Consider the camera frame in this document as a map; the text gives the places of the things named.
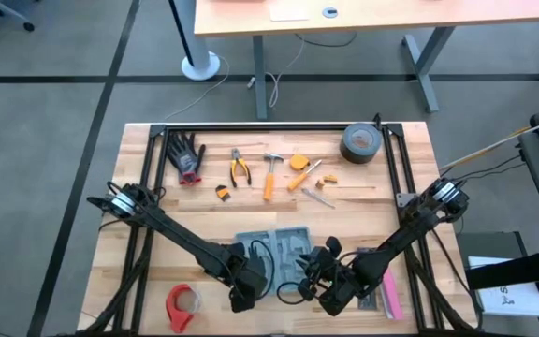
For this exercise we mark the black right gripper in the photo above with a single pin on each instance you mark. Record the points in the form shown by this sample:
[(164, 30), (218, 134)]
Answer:
[(339, 276)]

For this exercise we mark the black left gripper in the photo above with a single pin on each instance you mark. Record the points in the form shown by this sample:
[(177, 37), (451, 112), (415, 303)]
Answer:
[(246, 281)]

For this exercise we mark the grey plastic tool case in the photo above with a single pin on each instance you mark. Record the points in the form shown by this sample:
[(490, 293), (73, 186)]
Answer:
[(288, 255)]

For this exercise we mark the slim silver metal tool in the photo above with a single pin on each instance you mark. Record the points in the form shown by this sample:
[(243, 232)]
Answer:
[(318, 198)]

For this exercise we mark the small black orange tool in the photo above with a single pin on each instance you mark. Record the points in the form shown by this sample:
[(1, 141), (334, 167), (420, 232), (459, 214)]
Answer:
[(223, 193)]

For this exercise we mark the small yellow bit holder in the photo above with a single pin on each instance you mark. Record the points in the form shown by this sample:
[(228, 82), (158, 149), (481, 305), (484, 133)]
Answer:
[(330, 178)]

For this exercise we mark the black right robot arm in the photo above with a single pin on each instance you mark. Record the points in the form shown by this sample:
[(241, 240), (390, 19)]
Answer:
[(400, 234)]

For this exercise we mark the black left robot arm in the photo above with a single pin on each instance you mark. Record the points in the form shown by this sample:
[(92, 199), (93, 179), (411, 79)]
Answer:
[(180, 238)]

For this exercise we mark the grey flat insert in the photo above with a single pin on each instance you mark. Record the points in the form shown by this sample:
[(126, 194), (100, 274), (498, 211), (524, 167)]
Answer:
[(370, 302)]

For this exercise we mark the pink flat pad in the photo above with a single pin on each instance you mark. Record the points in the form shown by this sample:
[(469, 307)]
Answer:
[(393, 295)]

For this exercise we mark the red tape dispenser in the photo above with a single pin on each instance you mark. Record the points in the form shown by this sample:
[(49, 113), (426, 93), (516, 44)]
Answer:
[(176, 323)]

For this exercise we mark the black box on table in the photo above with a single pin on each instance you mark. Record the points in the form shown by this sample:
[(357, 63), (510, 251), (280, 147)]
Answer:
[(360, 142)]

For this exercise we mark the white paper sheet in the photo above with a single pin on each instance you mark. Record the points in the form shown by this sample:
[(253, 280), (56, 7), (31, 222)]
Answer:
[(513, 295)]

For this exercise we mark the yellow rod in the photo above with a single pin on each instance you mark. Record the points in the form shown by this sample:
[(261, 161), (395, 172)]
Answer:
[(485, 149)]

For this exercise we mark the grey pole with round base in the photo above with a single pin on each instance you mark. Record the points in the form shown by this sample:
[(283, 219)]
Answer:
[(194, 37)]

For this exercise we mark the wooden desk with grey legs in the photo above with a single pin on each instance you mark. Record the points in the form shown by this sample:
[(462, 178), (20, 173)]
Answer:
[(391, 16)]

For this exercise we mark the office chair base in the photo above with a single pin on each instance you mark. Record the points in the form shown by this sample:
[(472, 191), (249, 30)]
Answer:
[(28, 26)]

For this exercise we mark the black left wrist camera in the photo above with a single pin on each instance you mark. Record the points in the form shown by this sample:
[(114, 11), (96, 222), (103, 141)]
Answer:
[(243, 299)]

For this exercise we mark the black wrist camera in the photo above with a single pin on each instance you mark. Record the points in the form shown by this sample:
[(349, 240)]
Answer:
[(337, 304), (243, 299)]

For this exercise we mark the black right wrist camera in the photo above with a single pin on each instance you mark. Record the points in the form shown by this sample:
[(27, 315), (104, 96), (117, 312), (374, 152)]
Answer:
[(337, 304)]

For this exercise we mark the black aluminium table frame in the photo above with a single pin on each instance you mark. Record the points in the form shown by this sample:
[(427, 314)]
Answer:
[(274, 127)]

